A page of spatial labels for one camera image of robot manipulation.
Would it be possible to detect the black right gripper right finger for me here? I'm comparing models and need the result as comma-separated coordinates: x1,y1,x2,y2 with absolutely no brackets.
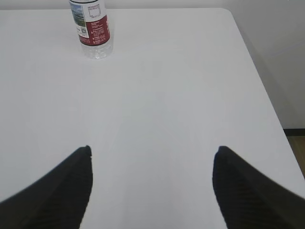
212,146,305,229

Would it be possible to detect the clear water bottle red label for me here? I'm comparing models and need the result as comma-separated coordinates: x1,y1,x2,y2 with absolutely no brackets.
69,0,112,59

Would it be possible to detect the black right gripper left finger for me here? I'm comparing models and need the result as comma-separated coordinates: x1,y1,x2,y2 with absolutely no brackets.
0,146,93,229

